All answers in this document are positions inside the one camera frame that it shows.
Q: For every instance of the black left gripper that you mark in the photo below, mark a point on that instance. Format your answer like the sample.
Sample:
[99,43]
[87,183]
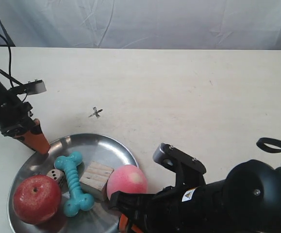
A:
[16,121]

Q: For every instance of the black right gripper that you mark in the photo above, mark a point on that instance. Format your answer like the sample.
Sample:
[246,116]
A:
[171,210]

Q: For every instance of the round metal plate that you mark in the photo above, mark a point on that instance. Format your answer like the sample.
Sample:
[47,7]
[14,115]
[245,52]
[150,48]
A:
[93,147]

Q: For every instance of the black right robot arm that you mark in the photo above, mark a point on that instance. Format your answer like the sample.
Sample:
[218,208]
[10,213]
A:
[247,201]

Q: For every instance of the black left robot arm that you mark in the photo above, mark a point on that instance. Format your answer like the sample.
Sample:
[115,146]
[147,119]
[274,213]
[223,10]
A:
[18,90]

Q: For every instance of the wooden dice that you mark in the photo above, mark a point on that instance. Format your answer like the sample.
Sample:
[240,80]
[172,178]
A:
[58,176]

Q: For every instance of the pink peach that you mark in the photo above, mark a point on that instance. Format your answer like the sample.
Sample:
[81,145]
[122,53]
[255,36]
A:
[127,179]

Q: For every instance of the turquoise bone toy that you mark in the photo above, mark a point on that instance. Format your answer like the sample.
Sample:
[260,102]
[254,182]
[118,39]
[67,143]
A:
[78,200]

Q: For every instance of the wooden block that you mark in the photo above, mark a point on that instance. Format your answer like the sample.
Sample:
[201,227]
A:
[94,180]

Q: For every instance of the red apple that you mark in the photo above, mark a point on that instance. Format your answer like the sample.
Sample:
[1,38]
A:
[36,199]

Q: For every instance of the white backdrop cloth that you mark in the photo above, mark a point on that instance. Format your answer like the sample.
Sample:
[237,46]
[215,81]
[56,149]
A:
[143,24]

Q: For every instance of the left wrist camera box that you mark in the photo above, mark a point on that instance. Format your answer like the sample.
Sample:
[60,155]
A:
[35,87]

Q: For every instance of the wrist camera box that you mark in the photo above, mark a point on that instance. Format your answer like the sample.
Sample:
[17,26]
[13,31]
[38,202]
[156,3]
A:
[35,87]
[189,170]

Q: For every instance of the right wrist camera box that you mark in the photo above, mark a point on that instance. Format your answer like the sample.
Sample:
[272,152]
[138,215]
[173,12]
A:
[189,170]

